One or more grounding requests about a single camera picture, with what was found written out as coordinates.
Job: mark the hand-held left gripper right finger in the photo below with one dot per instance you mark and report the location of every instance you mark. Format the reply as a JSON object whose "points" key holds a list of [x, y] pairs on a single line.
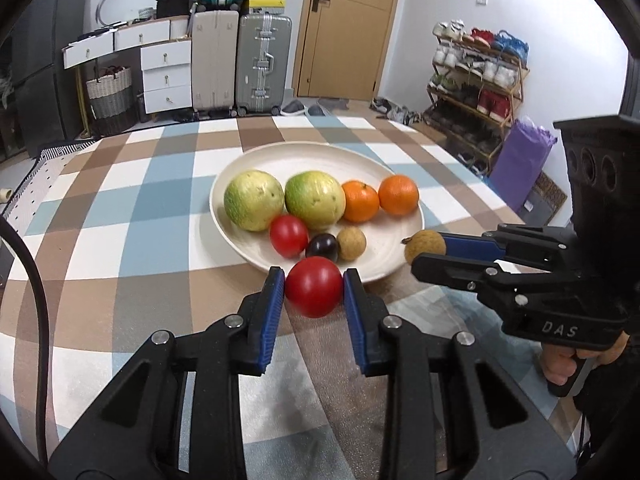
{"points": [[356, 320]]}

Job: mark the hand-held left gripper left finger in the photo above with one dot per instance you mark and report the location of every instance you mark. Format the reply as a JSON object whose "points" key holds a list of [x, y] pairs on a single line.
{"points": [[270, 320]]}

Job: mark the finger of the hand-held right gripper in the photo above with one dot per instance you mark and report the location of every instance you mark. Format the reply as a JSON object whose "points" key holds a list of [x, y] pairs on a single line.
{"points": [[470, 245], [450, 269]]}

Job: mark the small brown pear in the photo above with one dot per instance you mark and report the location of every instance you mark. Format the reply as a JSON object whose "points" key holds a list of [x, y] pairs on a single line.
{"points": [[425, 247]]}

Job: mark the red tomato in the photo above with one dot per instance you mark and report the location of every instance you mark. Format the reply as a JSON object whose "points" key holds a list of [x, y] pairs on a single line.
{"points": [[289, 235], [314, 287]]}

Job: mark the brown longan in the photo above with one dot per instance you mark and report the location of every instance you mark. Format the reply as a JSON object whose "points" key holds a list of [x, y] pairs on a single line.
{"points": [[351, 243]]}

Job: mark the orange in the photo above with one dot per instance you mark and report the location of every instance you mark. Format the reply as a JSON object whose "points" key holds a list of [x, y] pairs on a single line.
{"points": [[398, 195], [361, 202]]}

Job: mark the green guava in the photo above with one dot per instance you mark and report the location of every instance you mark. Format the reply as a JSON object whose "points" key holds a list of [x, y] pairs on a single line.
{"points": [[252, 200], [315, 199]]}

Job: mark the cream round plate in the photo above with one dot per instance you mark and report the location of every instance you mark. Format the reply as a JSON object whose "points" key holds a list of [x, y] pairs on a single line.
{"points": [[280, 160]]}

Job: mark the person's right forearm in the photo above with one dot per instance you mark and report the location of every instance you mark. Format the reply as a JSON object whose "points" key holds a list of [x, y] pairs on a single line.
{"points": [[605, 410]]}

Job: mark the person's right hand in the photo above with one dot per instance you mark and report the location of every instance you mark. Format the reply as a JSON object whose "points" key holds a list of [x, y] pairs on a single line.
{"points": [[557, 365]]}

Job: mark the dark purple plum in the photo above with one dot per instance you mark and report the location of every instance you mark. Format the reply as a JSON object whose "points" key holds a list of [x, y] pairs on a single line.
{"points": [[322, 247]]}

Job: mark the brown doormat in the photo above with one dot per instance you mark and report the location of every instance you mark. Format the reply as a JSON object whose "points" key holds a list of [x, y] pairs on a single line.
{"points": [[545, 200]]}

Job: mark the wooden shoe rack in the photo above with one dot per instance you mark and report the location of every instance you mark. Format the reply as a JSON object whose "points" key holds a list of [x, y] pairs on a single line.
{"points": [[475, 95]]}

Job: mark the pile of sneakers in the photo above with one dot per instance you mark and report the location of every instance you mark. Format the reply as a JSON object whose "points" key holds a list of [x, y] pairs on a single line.
{"points": [[397, 111]]}

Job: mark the grey slipper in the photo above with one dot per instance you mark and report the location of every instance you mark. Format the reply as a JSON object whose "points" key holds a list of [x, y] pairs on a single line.
{"points": [[292, 107], [316, 110]]}

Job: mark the wooden door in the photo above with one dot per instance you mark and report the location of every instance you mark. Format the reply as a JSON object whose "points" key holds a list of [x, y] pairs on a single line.
{"points": [[345, 35]]}

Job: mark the silver suitcase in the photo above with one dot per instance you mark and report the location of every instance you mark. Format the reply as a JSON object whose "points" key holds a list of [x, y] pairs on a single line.
{"points": [[264, 65]]}

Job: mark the beige suitcase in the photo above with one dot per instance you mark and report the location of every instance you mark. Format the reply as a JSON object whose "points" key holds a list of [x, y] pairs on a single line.
{"points": [[215, 60]]}

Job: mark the white drawer desk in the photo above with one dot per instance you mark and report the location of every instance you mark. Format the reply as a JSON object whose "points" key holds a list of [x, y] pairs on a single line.
{"points": [[165, 75]]}

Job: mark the woven basket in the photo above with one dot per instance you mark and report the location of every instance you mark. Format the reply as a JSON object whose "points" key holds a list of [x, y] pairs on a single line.
{"points": [[111, 102]]}

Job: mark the white dotted cloth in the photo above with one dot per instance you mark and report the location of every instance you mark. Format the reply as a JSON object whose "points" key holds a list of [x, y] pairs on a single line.
{"points": [[35, 180]]}

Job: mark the yellow and black box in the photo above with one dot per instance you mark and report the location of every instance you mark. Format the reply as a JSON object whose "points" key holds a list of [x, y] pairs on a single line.
{"points": [[266, 6]]}

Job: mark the black refrigerator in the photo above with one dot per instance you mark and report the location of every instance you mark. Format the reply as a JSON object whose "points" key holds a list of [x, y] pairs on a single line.
{"points": [[45, 70]]}

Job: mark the metal loop frame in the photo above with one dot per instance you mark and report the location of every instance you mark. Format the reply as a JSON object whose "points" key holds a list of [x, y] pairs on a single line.
{"points": [[107, 2]]}

